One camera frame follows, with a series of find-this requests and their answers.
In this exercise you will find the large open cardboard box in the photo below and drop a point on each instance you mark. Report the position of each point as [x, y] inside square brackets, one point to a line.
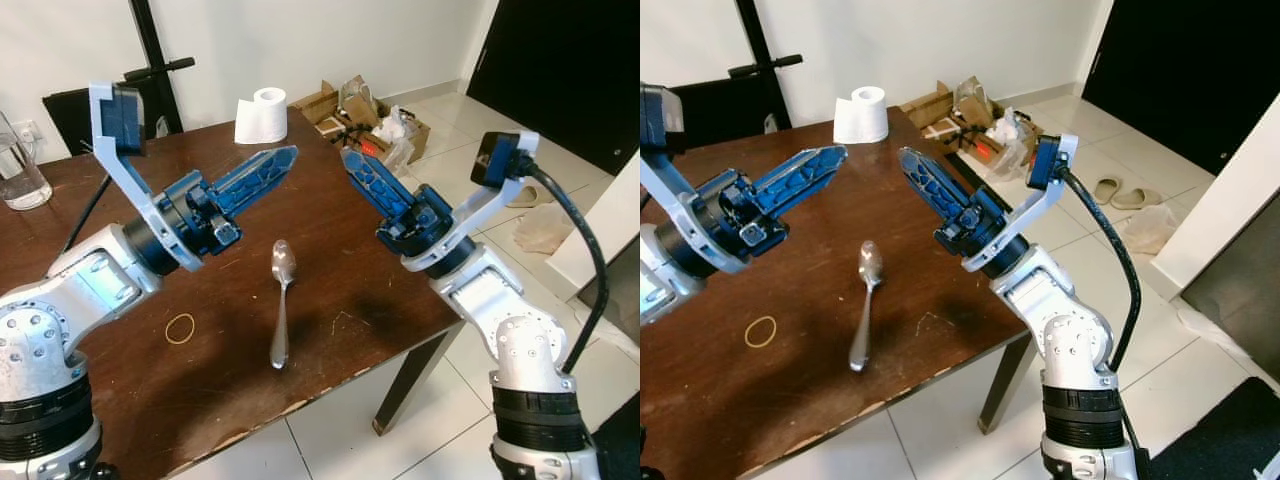
[365, 125]
[970, 125]

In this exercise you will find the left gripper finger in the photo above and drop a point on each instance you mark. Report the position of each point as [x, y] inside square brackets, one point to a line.
[265, 187]
[815, 188]
[255, 165]
[805, 167]

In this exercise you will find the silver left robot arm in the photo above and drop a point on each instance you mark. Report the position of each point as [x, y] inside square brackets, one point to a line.
[662, 285]
[60, 300]

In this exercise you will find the steel spoon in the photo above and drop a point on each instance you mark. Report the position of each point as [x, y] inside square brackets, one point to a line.
[865, 300]
[281, 300]

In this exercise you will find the white plastic bag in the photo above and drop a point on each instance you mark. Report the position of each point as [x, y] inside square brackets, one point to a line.
[398, 130]
[1010, 130]

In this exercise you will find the tan rubber band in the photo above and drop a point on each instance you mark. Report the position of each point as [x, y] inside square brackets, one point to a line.
[168, 328]
[747, 331]

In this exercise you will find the small brown cardboard box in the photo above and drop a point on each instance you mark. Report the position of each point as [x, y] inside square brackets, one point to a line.
[315, 103]
[925, 105]

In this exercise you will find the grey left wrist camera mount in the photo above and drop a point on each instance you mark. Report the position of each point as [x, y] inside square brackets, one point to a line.
[125, 165]
[668, 195]

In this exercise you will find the white toilet paper roll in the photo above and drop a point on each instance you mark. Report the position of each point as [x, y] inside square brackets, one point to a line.
[262, 120]
[860, 118]

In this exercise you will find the black floor mat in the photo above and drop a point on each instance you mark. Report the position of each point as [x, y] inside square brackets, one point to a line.
[1220, 440]
[620, 445]

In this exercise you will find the black door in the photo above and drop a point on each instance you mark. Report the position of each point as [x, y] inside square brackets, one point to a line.
[560, 70]
[1180, 70]

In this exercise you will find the clear glass jug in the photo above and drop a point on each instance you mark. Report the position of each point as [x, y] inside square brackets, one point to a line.
[22, 180]

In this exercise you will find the beige slipper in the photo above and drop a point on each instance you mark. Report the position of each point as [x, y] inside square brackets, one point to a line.
[530, 197]
[1140, 198]
[1103, 190]

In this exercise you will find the white wall socket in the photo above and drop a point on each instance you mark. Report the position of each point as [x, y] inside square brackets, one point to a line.
[24, 130]

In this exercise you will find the black chair back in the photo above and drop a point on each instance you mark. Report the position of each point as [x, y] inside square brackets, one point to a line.
[720, 105]
[70, 120]

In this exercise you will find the black pole stand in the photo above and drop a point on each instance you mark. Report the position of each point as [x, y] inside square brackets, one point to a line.
[755, 40]
[150, 40]

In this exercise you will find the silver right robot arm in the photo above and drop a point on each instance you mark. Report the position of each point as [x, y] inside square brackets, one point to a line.
[515, 340]
[1070, 340]

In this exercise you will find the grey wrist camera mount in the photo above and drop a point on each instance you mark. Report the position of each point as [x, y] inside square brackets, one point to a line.
[668, 195]
[490, 195]
[125, 165]
[1045, 195]

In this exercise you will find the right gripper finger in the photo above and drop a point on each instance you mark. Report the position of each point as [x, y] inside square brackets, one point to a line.
[385, 177]
[362, 192]
[920, 192]
[942, 178]

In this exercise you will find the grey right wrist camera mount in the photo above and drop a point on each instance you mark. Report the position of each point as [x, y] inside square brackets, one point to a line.
[1045, 195]
[490, 195]

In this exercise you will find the dark wooden table leg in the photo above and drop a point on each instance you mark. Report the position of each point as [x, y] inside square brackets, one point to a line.
[1005, 390]
[410, 385]

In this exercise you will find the clear crumpled plastic bag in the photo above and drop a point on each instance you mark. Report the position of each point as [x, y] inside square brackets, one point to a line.
[1152, 230]
[545, 232]

